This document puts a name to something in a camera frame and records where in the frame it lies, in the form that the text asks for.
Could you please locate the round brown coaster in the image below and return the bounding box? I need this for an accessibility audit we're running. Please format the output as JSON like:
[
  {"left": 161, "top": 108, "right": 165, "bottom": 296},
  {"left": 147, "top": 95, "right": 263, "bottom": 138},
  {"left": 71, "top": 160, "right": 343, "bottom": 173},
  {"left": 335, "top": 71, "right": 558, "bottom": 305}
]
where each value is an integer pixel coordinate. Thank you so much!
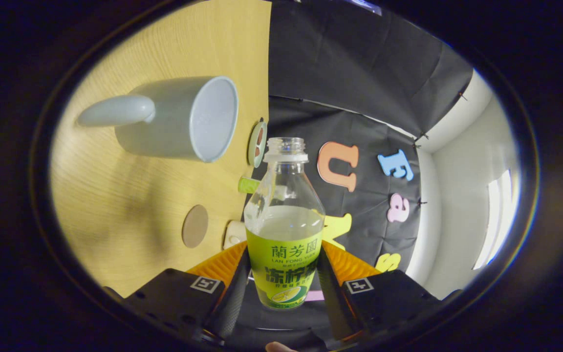
[{"left": 182, "top": 204, "right": 209, "bottom": 248}]

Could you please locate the white cup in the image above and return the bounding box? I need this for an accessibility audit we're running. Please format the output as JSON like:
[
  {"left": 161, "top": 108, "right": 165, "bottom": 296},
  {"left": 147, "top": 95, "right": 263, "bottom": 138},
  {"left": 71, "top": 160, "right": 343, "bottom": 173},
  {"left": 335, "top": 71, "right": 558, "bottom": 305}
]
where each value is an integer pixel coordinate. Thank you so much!
[{"left": 77, "top": 76, "right": 239, "bottom": 163}]

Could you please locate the green label juice bottle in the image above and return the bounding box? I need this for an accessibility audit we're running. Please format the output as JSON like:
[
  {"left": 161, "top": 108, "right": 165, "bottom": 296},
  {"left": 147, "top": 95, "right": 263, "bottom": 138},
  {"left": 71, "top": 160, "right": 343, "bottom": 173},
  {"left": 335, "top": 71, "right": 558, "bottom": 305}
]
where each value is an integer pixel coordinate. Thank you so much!
[{"left": 243, "top": 137, "right": 326, "bottom": 310}]

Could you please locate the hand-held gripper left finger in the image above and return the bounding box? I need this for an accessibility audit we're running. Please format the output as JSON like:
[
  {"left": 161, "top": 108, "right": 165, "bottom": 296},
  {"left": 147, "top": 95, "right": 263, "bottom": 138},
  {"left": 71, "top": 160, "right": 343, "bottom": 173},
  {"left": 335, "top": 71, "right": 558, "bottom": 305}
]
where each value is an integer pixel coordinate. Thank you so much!
[{"left": 103, "top": 241, "right": 252, "bottom": 343}]

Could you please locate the capped clear bottle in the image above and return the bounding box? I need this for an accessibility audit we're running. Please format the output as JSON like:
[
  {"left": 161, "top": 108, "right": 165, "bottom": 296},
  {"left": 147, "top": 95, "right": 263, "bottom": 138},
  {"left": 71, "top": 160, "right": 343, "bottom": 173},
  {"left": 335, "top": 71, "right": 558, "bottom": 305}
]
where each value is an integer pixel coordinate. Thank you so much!
[{"left": 238, "top": 177, "right": 262, "bottom": 195}]

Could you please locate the wooden table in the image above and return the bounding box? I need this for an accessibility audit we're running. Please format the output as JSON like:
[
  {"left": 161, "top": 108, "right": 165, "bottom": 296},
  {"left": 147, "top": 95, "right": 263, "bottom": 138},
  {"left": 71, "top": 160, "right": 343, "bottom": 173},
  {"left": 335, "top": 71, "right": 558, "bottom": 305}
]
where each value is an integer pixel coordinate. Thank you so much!
[{"left": 49, "top": 0, "right": 272, "bottom": 298}]

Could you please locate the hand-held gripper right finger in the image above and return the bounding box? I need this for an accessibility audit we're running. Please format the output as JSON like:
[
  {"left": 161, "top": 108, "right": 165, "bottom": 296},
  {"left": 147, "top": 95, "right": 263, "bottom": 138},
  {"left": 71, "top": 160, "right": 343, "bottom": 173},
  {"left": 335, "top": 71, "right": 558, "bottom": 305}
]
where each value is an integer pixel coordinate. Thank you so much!
[{"left": 317, "top": 240, "right": 463, "bottom": 343}]

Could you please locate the black backdrop cloth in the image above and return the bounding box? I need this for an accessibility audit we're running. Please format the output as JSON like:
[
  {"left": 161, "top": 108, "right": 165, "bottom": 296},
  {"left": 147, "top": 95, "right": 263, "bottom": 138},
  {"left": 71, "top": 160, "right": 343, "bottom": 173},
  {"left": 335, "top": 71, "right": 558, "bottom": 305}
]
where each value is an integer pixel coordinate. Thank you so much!
[{"left": 240, "top": 0, "right": 474, "bottom": 345}]

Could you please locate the pale green plate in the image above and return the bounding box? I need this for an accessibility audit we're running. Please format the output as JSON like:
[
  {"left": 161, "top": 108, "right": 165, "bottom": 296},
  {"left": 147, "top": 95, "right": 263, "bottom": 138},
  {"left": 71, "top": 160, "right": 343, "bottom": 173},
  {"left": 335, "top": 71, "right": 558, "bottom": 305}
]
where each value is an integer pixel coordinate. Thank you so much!
[{"left": 247, "top": 120, "right": 268, "bottom": 169}]

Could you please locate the white toaster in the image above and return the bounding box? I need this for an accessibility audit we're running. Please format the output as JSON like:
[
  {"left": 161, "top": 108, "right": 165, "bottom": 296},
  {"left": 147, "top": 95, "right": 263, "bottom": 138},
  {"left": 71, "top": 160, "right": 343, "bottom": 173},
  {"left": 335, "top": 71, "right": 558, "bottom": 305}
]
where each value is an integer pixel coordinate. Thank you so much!
[{"left": 223, "top": 220, "right": 248, "bottom": 250}]

